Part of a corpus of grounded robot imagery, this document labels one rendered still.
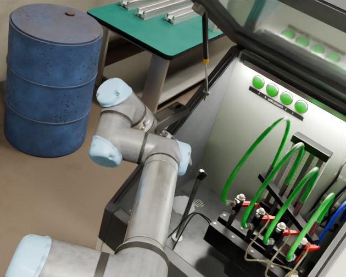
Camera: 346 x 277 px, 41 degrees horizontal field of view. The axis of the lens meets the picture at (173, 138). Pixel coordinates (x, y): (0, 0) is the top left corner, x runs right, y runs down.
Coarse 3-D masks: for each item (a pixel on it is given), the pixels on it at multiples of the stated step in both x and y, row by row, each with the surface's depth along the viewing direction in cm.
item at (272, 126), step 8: (280, 120) 141; (288, 120) 148; (272, 128) 138; (288, 128) 154; (264, 136) 136; (256, 144) 135; (280, 144) 162; (248, 152) 134; (280, 152) 164; (240, 160) 134; (272, 168) 168; (232, 176) 134; (224, 192) 136; (224, 200) 139
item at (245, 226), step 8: (296, 144) 142; (288, 152) 138; (280, 160) 136; (296, 160) 155; (296, 168) 158; (272, 176) 135; (288, 176) 160; (264, 184) 134; (288, 184) 162; (256, 192) 135; (280, 192) 165; (256, 200) 135; (248, 208) 136; (248, 224) 147
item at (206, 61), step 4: (204, 12) 138; (204, 16) 139; (204, 20) 140; (204, 24) 141; (204, 28) 142; (204, 32) 144; (204, 36) 145; (204, 40) 146; (208, 40) 147; (204, 44) 148; (208, 44) 148; (204, 48) 149; (208, 48) 150; (204, 52) 151; (208, 52) 151; (204, 56) 152; (208, 56) 152; (204, 60) 154; (208, 60) 154; (204, 92) 167; (208, 92) 167; (208, 96) 169; (204, 100) 168
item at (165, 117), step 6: (168, 108) 122; (174, 108) 122; (180, 108) 122; (186, 108) 122; (156, 114) 121; (162, 114) 120; (168, 114) 120; (174, 114) 120; (180, 114) 121; (186, 114) 123; (162, 120) 118; (168, 120) 119; (174, 120) 121; (156, 126) 117; (162, 126) 119
